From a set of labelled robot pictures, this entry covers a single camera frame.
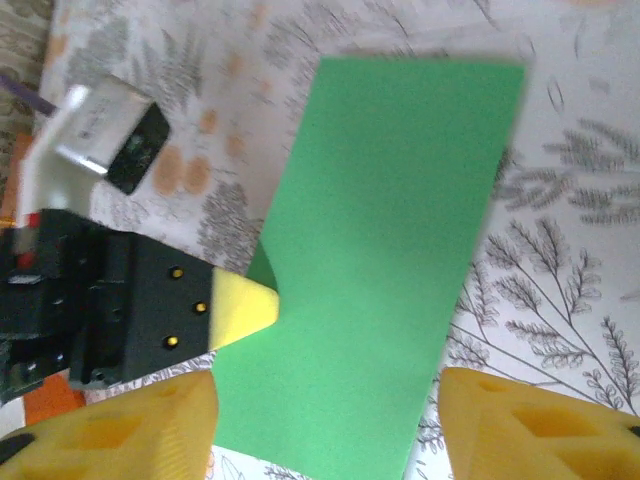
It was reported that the green paper sheet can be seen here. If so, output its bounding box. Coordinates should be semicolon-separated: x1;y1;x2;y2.
212;57;529;476

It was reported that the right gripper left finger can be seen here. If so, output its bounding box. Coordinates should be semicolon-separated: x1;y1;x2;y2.
0;372;220;480

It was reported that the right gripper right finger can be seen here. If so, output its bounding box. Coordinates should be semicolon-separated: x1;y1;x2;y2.
439;367;640;480

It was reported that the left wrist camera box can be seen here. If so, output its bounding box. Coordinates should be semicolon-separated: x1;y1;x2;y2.
14;73;172;221

